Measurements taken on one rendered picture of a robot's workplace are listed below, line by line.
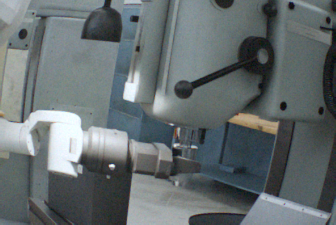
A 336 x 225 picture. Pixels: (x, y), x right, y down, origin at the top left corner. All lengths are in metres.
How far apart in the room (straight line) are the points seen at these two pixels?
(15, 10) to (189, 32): 0.35
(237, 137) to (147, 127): 1.22
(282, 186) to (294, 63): 0.42
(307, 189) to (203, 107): 0.45
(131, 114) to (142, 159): 7.53
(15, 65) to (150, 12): 8.48
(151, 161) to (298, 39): 0.37
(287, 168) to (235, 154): 6.44
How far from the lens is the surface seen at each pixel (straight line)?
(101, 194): 1.59
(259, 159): 7.64
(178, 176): 1.28
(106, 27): 1.12
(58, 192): 1.71
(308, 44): 1.31
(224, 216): 3.57
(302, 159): 1.55
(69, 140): 1.24
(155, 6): 1.21
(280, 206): 1.58
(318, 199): 1.49
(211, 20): 1.18
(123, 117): 8.92
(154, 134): 8.67
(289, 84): 1.28
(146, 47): 1.20
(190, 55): 1.17
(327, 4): 1.38
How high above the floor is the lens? 1.44
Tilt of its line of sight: 4 degrees down
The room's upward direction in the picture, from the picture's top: 9 degrees clockwise
